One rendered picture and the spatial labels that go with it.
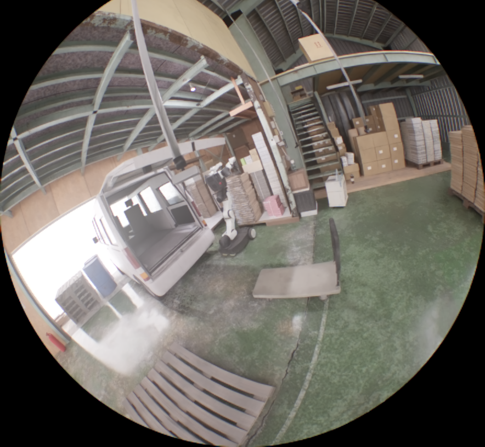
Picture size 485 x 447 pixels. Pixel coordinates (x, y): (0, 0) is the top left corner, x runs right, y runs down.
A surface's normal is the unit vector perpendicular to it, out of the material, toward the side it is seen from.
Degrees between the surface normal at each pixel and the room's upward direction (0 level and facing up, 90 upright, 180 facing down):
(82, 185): 90
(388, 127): 90
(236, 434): 0
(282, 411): 0
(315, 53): 90
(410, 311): 0
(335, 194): 90
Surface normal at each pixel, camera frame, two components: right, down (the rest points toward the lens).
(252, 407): -0.36, -0.89
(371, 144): -0.38, 0.43
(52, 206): 0.83, -0.18
